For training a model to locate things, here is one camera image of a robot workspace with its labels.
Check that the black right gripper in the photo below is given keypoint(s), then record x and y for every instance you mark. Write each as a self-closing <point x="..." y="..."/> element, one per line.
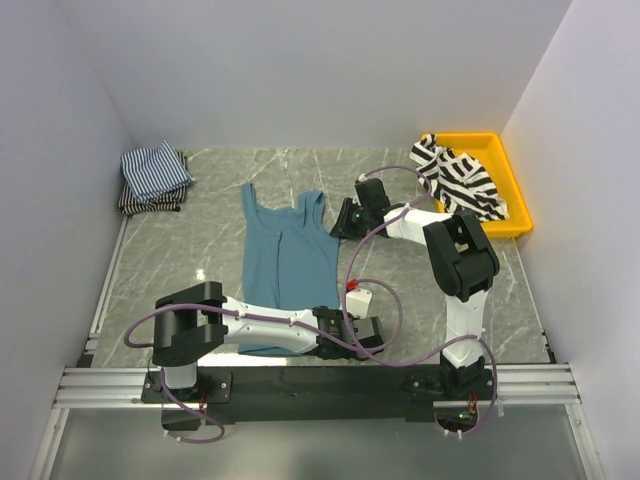
<point x="343" y="228"/>

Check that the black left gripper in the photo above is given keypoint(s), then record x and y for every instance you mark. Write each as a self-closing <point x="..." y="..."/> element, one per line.
<point x="354" y="355"/>

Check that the teal blue tank top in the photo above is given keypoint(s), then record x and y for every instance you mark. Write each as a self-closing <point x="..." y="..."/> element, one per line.
<point x="290" y="260"/>

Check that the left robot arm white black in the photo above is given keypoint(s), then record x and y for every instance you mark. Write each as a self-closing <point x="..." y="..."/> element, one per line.
<point x="195" y="321"/>

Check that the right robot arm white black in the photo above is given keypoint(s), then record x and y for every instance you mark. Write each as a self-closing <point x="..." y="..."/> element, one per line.
<point x="464" y="265"/>

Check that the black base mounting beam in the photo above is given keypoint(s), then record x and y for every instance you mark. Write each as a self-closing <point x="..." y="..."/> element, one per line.
<point x="304" y="393"/>

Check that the black white striped top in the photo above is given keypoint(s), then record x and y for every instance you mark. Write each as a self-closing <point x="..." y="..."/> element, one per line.
<point x="458" y="181"/>

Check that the yellow plastic tray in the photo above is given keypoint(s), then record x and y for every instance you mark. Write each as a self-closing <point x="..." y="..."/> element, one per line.
<point x="487" y="148"/>

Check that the blue white striped folded top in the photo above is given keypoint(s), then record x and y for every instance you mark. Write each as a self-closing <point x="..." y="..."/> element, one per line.
<point x="153" y="172"/>

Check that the dark striped folded top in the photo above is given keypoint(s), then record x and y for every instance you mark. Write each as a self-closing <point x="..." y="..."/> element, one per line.
<point x="128" y="205"/>

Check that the aluminium extrusion rail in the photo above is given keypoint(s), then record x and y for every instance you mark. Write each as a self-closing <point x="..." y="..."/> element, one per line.
<point x="532" y="384"/>

